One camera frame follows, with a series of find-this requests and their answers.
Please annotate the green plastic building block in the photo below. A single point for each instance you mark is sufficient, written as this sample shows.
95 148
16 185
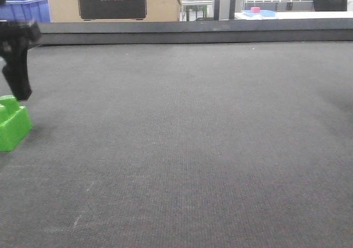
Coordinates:
15 123

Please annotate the light blue shallow tray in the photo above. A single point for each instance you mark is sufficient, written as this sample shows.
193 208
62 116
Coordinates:
262 13

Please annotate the pink block on tray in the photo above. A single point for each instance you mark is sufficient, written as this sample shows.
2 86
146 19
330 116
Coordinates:
255 10

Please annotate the black conveyor side rail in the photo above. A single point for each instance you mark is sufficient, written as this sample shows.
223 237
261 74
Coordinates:
196 32

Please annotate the large cardboard box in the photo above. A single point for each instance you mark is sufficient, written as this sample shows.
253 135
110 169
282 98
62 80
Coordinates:
75 11

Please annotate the white background table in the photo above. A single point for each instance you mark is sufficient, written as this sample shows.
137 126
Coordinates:
300 15

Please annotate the blue plastic storage bin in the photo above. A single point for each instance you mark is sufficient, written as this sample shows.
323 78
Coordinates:
26 10

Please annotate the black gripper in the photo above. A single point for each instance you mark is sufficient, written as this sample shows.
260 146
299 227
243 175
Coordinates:
15 39

